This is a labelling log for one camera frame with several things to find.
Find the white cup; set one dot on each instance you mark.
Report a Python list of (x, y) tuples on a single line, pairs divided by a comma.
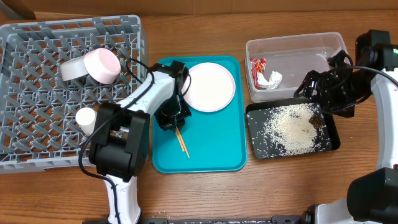
[(86, 119)]

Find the grey dish rack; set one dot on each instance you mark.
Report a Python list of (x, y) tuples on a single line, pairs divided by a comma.
[(38, 108)]

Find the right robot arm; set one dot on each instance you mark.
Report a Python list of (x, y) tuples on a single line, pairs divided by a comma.
[(371, 198)]

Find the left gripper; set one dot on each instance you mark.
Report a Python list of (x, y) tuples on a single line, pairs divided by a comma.
[(167, 123)]

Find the large white plate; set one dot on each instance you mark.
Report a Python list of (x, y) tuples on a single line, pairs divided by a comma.
[(210, 87)]

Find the teal plastic tray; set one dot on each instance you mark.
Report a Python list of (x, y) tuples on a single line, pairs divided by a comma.
[(215, 141)]

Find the brown food scrap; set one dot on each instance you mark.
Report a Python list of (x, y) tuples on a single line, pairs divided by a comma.
[(316, 122)]

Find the clear plastic bin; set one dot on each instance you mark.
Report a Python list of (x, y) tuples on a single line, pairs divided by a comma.
[(292, 56)]

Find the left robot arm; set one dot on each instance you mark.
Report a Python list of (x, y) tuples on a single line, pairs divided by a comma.
[(119, 144)]

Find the wooden chopstick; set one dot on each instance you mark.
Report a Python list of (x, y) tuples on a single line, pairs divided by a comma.
[(184, 144), (179, 137)]

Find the white rice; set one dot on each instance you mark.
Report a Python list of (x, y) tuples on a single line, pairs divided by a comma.
[(289, 130)]

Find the black tray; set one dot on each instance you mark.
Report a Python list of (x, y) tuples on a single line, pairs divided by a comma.
[(261, 149)]

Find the white tissue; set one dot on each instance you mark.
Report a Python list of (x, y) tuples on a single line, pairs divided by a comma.
[(272, 83)]

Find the small white bowl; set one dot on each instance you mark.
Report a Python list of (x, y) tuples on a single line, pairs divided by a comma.
[(102, 65)]

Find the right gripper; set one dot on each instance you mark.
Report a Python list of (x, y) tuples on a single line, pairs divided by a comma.
[(315, 86)]

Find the grey bowl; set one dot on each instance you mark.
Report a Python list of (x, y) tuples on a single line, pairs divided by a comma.
[(73, 68)]

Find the red snack wrapper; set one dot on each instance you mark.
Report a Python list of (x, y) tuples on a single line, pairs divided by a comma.
[(258, 67)]

